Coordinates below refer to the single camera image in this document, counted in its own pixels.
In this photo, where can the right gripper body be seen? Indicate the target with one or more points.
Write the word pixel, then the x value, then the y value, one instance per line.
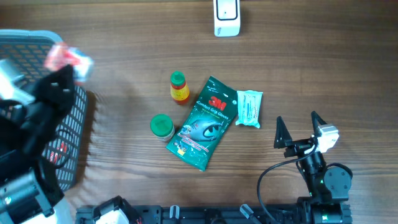
pixel 298 147

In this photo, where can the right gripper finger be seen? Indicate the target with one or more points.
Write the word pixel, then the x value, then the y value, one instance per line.
pixel 318 123
pixel 283 138

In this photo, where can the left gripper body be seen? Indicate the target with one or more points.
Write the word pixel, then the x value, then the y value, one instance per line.
pixel 33 122

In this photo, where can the red snack bar wrapper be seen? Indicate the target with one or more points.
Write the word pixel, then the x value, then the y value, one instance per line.
pixel 59 154

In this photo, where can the light green tissue packet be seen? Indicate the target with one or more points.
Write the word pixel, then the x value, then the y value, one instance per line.
pixel 249 103

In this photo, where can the red white small packet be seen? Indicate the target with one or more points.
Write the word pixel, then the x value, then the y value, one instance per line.
pixel 60 55

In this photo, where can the green 3M glove packet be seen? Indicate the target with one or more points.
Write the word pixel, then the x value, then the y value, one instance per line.
pixel 210 117

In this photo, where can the red yellow sauce bottle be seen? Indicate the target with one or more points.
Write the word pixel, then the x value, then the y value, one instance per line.
pixel 179 89

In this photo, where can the green lid jar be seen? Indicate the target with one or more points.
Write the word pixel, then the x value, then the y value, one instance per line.
pixel 162 127

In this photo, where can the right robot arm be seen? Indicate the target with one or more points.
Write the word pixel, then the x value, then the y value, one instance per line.
pixel 328 184

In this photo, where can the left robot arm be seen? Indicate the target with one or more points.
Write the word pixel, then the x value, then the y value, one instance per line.
pixel 30 192

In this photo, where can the white barcode scanner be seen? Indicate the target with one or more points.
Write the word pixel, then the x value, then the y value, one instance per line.
pixel 227 18

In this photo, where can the grey plastic mesh basket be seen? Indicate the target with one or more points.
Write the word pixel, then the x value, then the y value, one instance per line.
pixel 27 49

